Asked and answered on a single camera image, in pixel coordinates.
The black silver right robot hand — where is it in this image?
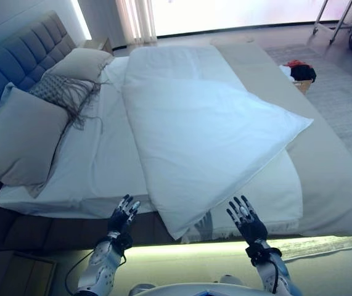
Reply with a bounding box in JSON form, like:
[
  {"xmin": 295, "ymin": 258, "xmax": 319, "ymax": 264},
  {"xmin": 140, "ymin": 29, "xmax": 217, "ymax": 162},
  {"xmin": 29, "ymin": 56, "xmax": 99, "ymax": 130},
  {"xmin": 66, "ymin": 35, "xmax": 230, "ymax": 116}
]
[{"xmin": 226, "ymin": 194, "xmax": 269, "ymax": 246}]

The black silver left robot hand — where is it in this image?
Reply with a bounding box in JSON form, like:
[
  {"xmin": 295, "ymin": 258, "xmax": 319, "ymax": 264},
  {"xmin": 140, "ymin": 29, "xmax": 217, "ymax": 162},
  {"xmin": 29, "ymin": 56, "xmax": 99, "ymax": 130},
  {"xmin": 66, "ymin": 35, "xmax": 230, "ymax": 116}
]
[{"xmin": 107, "ymin": 194, "xmax": 141, "ymax": 248}]

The white duvet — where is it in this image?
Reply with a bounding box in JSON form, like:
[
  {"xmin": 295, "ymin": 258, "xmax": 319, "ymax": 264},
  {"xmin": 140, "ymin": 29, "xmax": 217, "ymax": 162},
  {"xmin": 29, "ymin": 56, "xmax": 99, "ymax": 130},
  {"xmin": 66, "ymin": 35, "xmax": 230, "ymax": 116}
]
[{"xmin": 121, "ymin": 45, "xmax": 314, "ymax": 241}]

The white fitted bed sheet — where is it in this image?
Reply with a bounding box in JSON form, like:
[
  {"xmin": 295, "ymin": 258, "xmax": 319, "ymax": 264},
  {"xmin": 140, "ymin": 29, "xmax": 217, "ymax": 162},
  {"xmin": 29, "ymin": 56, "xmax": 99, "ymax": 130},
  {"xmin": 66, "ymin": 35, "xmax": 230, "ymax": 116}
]
[{"xmin": 0, "ymin": 56, "xmax": 162, "ymax": 217}]

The beige textured bed runner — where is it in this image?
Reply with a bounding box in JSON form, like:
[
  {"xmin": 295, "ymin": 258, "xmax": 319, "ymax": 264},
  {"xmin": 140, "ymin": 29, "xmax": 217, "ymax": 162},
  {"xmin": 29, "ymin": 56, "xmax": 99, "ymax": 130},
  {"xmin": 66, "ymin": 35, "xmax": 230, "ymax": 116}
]
[{"xmin": 209, "ymin": 38, "xmax": 352, "ymax": 245}]

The silver robot torso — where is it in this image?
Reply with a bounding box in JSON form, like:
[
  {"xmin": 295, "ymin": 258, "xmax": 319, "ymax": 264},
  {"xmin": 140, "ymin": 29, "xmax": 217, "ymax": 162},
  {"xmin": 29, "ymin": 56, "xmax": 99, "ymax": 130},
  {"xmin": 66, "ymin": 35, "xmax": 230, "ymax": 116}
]
[{"xmin": 128, "ymin": 273, "xmax": 275, "ymax": 296}]

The large beige pillow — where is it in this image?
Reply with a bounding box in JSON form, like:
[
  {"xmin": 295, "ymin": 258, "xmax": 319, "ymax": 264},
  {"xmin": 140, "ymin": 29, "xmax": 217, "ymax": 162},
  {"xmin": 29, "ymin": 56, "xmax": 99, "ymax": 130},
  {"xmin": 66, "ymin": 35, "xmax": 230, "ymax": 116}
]
[{"xmin": 0, "ymin": 82, "xmax": 72, "ymax": 198}]

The grey patterned fringed cushion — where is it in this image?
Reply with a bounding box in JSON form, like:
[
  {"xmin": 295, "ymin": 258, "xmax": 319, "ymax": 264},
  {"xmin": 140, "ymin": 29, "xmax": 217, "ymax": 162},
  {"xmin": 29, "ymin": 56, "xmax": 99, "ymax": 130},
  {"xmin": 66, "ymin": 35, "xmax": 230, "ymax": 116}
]
[{"xmin": 27, "ymin": 73, "xmax": 106, "ymax": 134}]

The cardboard laundry box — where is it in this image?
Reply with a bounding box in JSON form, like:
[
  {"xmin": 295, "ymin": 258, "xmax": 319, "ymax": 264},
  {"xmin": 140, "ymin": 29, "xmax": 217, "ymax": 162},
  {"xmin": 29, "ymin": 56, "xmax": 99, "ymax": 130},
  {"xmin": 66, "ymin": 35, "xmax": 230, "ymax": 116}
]
[{"xmin": 292, "ymin": 78, "xmax": 314, "ymax": 95}]

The white crumpled garment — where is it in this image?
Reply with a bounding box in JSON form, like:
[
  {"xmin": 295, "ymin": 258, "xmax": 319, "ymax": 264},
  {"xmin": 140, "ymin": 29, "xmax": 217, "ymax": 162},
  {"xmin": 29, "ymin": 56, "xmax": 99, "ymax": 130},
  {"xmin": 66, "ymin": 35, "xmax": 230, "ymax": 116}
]
[{"xmin": 279, "ymin": 64, "xmax": 294, "ymax": 78}]

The small beige pillow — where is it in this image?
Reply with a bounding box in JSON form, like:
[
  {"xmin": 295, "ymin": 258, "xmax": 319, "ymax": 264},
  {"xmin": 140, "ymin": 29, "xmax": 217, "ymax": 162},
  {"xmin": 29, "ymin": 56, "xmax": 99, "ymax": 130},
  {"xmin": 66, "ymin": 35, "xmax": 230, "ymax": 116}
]
[{"xmin": 47, "ymin": 47, "xmax": 115, "ymax": 84}]

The black garment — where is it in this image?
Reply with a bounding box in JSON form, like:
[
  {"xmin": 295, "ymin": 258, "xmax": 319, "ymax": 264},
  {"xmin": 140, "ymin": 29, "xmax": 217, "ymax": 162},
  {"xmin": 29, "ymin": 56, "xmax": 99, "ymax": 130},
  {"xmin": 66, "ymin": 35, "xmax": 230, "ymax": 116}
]
[{"xmin": 289, "ymin": 64, "xmax": 317, "ymax": 83}]

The light wooden nightstand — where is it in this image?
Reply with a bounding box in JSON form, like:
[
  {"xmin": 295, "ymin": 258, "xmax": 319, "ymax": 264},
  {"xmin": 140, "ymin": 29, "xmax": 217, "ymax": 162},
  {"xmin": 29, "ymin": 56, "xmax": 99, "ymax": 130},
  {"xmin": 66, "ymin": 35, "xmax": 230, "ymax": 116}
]
[{"xmin": 84, "ymin": 36, "xmax": 113, "ymax": 58}]

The grey tufted headboard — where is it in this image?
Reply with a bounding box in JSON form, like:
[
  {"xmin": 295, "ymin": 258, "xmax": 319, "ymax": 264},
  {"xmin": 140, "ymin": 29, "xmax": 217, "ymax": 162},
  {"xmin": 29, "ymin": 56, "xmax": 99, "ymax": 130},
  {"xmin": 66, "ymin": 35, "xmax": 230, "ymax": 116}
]
[{"xmin": 0, "ymin": 10, "xmax": 86, "ymax": 142}]

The sheer beige curtain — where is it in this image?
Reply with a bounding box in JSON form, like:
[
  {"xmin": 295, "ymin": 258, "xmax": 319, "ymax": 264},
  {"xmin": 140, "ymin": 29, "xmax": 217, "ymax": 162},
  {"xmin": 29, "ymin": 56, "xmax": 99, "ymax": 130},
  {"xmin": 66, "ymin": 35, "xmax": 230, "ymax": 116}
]
[{"xmin": 113, "ymin": 0, "xmax": 158, "ymax": 47}]

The metal clothes rack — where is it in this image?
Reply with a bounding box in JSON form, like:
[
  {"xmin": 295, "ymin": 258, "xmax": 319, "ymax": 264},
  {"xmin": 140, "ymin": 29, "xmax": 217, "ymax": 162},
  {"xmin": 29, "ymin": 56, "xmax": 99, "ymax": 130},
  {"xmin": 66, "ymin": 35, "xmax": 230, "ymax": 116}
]
[{"xmin": 313, "ymin": 0, "xmax": 352, "ymax": 46}]

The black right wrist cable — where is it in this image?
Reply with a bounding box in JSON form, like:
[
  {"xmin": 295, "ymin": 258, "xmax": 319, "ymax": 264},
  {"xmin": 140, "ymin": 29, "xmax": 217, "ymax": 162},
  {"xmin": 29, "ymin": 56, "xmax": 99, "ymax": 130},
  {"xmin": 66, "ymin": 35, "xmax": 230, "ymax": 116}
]
[{"xmin": 268, "ymin": 258, "xmax": 280, "ymax": 294}]

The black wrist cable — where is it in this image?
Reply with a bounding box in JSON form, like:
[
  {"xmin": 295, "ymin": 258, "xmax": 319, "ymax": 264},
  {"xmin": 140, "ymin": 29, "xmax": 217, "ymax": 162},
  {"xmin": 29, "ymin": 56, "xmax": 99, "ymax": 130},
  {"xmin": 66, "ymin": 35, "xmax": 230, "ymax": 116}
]
[
  {"xmin": 66, "ymin": 246, "xmax": 103, "ymax": 296},
  {"xmin": 268, "ymin": 258, "xmax": 280, "ymax": 294}
]

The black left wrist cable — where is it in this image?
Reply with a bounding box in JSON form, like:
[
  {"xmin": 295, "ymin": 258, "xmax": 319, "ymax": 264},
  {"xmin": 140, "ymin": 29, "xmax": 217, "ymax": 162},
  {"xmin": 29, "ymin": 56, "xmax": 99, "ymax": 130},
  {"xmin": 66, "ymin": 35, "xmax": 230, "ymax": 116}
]
[{"xmin": 66, "ymin": 246, "xmax": 103, "ymax": 296}]

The dark brown bed frame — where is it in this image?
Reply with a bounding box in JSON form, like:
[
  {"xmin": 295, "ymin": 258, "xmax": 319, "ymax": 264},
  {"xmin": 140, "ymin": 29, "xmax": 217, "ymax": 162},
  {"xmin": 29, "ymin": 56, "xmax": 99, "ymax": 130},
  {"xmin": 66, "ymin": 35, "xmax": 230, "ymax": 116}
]
[{"xmin": 0, "ymin": 183, "xmax": 177, "ymax": 257}]

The white wall light strip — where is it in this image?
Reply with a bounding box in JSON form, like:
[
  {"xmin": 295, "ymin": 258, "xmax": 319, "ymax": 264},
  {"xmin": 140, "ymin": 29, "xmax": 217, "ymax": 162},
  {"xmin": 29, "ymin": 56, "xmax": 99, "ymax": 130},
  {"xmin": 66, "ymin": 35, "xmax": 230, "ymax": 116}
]
[{"xmin": 70, "ymin": 0, "xmax": 92, "ymax": 41}]

